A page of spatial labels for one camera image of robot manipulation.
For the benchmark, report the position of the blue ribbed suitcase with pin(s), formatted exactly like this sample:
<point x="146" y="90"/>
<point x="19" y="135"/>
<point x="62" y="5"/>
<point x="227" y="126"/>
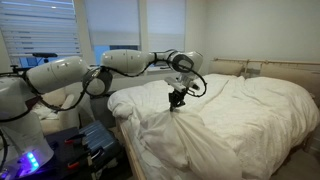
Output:
<point x="102" y="143"/>

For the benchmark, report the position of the white roller shade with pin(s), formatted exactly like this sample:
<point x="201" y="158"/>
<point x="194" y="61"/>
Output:
<point x="113" y="22"/>
<point x="166" y="24"/>

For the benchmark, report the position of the light wooden bed frame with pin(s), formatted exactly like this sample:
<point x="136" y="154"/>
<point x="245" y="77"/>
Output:
<point x="137" y="171"/>

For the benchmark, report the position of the wooden slatted headboard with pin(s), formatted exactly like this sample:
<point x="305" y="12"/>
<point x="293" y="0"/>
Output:
<point x="252" y="67"/>

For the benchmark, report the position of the white blanket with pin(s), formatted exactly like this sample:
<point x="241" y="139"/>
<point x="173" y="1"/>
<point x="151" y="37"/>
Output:
<point x="241" y="129"/>

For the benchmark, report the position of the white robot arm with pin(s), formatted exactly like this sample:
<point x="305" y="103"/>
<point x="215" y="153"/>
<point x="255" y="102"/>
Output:
<point x="25" y="148"/>

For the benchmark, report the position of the white slatted window blind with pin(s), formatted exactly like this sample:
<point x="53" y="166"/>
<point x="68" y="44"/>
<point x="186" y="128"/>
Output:
<point x="39" y="26"/>

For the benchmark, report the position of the beige pillow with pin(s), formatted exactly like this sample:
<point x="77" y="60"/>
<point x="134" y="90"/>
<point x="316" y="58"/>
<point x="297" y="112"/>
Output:
<point x="306" y="79"/>
<point x="225" y="68"/>

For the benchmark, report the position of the white roller shade left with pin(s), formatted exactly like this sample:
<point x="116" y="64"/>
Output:
<point x="113" y="22"/>

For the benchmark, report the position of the beige armchair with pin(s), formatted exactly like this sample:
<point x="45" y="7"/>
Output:
<point x="71" y="112"/>

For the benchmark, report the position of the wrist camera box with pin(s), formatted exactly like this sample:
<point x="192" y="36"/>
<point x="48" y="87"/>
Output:
<point x="181" y="84"/>

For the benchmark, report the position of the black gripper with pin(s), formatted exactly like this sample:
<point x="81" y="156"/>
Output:
<point x="176" y="97"/>

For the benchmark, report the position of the white roller shade right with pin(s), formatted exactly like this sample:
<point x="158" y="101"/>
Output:
<point x="166" y="24"/>

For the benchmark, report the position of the white fitted mattress sheet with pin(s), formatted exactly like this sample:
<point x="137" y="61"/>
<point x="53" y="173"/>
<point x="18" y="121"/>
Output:
<point x="154" y="169"/>

